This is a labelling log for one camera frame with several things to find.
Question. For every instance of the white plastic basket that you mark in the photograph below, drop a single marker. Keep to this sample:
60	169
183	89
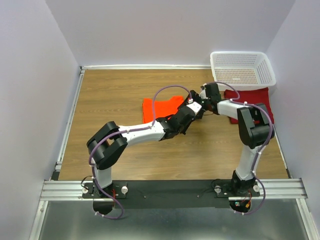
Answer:
243	70

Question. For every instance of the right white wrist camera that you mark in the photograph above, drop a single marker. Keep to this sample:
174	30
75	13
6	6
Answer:
202	93

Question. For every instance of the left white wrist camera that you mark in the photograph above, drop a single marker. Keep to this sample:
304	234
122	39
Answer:
194	106

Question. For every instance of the aluminium rail frame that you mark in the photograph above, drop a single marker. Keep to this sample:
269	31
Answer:
209	150

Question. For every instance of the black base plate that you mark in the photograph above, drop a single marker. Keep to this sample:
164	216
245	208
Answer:
171	194

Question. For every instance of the folded dark red t shirt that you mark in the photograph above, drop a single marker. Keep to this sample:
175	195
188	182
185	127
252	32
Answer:
258	96

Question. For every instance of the orange t shirt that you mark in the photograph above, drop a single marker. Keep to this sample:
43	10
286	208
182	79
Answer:
162	108

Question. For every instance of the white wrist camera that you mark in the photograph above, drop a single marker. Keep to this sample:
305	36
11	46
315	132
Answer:
194	106
202	93

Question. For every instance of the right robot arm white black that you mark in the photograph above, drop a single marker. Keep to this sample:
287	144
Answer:
255	129

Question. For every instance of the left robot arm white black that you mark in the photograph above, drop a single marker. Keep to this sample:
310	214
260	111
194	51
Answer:
107	145

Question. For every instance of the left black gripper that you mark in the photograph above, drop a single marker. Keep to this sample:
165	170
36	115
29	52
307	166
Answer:
185	129

